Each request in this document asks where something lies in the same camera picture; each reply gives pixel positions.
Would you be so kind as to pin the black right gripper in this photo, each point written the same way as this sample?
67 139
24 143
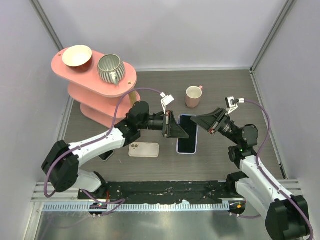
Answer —
212 122

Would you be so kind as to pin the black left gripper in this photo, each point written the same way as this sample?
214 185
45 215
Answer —
170 128

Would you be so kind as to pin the dark blue phone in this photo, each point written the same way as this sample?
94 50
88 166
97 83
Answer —
188 137

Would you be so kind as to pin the lilac phone case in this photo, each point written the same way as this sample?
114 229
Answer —
178 145

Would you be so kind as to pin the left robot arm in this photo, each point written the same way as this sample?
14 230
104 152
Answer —
62 164

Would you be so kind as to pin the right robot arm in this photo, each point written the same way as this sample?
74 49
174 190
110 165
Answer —
286 216

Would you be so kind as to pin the beige phone case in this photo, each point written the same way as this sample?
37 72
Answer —
144 150

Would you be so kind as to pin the white-edged black phone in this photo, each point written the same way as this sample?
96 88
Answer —
105 156

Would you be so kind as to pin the pink ceramic mug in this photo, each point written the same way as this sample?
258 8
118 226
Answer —
193 96

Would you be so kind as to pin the pink tiered wooden shelf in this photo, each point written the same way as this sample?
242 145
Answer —
97 98

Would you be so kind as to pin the grey striped mug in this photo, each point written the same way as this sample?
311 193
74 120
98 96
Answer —
111 69

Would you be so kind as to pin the cream bowl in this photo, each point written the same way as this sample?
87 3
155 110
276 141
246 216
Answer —
78 58

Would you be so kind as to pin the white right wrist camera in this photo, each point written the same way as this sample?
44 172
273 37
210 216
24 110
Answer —
232 104

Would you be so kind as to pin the white slotted cable duct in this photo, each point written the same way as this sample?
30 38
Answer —
90 206

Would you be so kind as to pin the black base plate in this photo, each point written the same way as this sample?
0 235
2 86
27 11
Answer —
169 192

